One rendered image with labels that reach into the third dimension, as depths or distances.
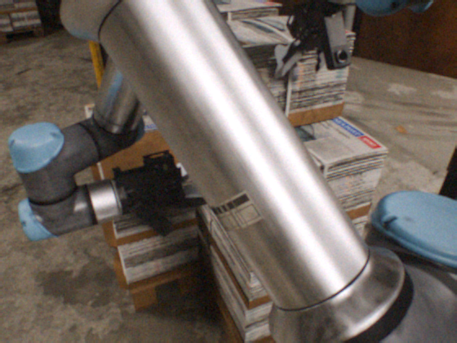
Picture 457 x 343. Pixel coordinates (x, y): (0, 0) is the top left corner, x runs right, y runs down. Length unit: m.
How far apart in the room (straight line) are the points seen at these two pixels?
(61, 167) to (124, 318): 1.06
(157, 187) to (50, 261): 1.30
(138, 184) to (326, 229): 0.45
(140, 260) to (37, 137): 0.88
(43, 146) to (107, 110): 0.10
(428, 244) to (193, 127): 0.22
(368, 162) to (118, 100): 0.63
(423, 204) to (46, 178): 0.50
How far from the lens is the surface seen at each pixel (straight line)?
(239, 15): 1.24
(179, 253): 1.40
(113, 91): 0.54
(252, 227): 0.24
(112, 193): 0.64
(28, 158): 0.58
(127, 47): 0.25
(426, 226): 0.37
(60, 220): 0.64
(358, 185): 0.98
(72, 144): 0.60
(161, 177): 0.64
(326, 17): 0.75
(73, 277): 1.78
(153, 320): 1.55
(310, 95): 0.96
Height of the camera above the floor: 1.27
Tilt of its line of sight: 34 degrees down
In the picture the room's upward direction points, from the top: straight up
